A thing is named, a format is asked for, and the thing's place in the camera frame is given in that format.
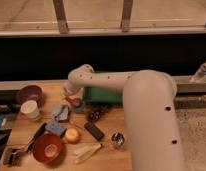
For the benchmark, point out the green plastic tray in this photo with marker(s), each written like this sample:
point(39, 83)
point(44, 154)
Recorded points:
point(102, 96)

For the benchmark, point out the red orange bowl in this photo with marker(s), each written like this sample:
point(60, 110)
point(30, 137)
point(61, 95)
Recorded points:
point(47, 148)

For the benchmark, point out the white plastic cup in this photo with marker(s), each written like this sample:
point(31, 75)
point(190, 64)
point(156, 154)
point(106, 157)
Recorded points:
point(30, 110)

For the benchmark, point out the purple bowl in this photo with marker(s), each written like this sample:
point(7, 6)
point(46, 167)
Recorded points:
point(30, 92)

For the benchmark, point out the black rectangular block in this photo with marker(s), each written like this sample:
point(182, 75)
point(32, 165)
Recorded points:
point(94, 131)

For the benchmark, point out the dark purple grapes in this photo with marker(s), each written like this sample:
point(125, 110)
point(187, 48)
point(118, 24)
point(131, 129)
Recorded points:
point(96, 112)

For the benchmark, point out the red yellow apple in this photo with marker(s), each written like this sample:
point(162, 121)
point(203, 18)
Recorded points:
point(72, 135)

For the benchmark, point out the blue sponge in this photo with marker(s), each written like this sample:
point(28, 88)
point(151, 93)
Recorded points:
point(55, 128)

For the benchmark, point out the yellow corn cob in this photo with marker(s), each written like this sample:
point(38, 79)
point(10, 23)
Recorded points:
point(86, 152)

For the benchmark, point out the small metal cup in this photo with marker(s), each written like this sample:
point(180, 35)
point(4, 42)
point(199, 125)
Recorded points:
point(117, 140)

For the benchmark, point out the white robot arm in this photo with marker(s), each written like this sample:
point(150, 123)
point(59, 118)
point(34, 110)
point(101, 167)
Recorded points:
point(149, 112)

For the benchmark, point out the blue grey cloth piece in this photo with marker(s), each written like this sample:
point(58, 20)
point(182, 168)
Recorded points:
point(60, 112)

